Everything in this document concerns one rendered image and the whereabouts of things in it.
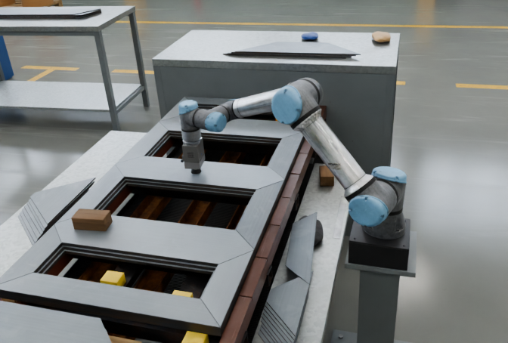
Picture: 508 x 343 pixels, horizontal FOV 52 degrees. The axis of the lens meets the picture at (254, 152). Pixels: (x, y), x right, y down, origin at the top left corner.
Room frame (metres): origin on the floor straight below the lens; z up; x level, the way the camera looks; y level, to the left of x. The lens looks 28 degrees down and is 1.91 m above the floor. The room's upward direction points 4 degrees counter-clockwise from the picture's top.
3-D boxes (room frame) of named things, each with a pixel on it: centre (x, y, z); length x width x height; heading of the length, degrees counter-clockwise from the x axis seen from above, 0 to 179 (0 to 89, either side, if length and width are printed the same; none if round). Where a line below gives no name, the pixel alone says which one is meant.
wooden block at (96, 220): (1.54, 0.58, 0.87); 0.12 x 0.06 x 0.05; 78
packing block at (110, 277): (1.30, 0.47, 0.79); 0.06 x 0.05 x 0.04; 73
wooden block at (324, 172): (2.02, -0.32, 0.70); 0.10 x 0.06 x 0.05; 174
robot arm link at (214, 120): (1.84, 0.15, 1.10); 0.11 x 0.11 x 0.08; 55
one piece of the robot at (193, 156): (1.89, 0.25, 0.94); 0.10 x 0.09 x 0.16; 79
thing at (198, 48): (2.91, -0.18, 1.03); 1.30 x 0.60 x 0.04; 73
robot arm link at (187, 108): (1.88, 0.24, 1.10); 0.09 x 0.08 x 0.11; 55
